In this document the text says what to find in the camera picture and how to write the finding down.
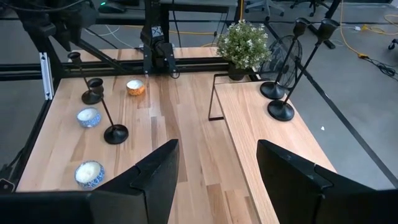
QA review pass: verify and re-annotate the black floor fan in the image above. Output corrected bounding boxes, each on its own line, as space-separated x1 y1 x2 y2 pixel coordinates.
259 34 303 90

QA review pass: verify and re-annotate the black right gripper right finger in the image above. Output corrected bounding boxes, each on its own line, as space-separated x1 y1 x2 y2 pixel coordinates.
256 139 376 224

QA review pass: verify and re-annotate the yellow coiled cable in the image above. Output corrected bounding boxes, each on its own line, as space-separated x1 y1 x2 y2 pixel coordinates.
360 14 398 35

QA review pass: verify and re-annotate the small table-level camera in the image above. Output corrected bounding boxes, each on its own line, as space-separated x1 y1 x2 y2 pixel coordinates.
0 178 16 193

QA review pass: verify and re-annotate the black candlestick holder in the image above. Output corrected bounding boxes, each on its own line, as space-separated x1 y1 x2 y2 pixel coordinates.
267 17 341 123
67 51 103 106
259 17 312 101
86 77 129 146

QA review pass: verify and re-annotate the black computer mouse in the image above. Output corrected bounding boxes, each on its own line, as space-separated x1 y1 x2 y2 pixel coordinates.
98 1 127 14

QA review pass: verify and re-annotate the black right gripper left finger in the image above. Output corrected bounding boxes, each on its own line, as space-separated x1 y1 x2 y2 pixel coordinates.
95 139 180 224

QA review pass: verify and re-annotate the blue patterned candle tin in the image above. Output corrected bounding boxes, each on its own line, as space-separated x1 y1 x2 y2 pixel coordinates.
76 107 103 129
74 160 106 190

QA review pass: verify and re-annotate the yellow extension cable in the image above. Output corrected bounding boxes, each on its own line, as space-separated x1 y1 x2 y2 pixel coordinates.
338 0 371 60

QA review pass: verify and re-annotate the wooden shelf riser black frame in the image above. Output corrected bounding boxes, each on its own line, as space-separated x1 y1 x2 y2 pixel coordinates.
207 73 337 224

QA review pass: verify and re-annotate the orange patterned candle tin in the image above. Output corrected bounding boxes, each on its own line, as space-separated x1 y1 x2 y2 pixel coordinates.
126 79 146 97

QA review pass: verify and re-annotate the grey office chair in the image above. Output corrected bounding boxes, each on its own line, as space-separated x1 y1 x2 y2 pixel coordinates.
244 0 285 18

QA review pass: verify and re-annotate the black metal rig frame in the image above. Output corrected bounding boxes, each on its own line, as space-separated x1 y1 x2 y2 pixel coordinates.
0 18 265 194

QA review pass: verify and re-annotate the silver aluminium extrusion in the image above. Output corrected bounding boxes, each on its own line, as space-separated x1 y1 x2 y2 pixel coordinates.
39 52 55 101

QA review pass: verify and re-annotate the green potted plant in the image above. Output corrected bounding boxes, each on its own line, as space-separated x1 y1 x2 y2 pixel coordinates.
216 19 272 82

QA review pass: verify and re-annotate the grey desk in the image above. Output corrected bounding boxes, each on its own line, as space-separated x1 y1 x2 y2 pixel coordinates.
155 0 239 14

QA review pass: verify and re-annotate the black floor cable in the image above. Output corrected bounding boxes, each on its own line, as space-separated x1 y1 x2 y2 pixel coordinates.
363 57 398 78

